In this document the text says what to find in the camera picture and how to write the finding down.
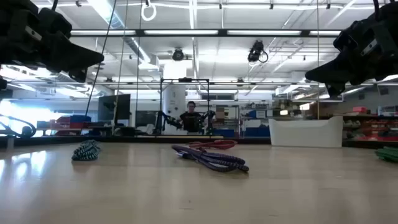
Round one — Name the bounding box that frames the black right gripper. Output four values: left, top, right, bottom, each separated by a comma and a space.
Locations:
304, 1, 398, 98

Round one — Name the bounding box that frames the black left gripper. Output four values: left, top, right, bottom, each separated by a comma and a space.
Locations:
0, 0, 105, 83

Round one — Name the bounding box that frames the teal zip tie bundle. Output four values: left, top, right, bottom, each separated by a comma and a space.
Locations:
71, 139, 102, 162

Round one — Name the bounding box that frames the green braided USB-C cable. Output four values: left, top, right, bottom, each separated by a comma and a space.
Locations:
374, 146, 398, 163

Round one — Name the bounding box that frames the red braided USB-C cable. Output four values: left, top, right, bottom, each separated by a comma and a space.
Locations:
187, 139, 239, 151

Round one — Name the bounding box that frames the purple zip tie bundle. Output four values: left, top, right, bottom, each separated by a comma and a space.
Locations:
171, 144, 250, 174

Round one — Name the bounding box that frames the shelving with red bins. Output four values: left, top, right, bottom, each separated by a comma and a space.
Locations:
341, 105, 398, 142

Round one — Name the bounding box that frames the red and blue bin stack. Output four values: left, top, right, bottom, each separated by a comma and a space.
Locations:
37, 114, 93, 136

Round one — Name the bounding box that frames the black monitor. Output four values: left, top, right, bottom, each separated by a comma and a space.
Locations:
98, 93, 132, 121

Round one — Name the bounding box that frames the white plastic bin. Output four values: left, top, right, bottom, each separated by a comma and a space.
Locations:
268, 116, 344, 149

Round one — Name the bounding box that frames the blue storage bin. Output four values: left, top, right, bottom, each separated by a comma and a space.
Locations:
213, 128, 236, 138
244, 126, 271, 138

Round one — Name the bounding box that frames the white round pillar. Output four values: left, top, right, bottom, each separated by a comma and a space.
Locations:
162, 62, 187, 135

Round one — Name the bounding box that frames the person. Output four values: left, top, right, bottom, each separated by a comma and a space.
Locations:
178, 100, 203, 135

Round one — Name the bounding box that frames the black hanging cable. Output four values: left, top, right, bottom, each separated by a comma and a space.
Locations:
84, 0, 118, 118

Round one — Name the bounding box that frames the thin dark hanging cord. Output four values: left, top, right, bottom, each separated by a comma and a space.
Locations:
134, 0, 141, 127

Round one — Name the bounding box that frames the black curved hose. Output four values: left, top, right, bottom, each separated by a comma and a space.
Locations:
0, 113, 37, 138

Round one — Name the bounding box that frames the black ceiling camera with cable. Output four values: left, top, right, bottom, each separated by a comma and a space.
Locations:
247, 39, 269, 64

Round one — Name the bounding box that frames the black aluminium table frame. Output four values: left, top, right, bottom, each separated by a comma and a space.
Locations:
0, 135, 398, 149

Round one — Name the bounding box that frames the round black ceiling camera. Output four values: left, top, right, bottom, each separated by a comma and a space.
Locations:
172, 47, 185, 62

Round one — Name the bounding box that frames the black background rig frame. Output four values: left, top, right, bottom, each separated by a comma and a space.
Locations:
159, 77, 211, 136

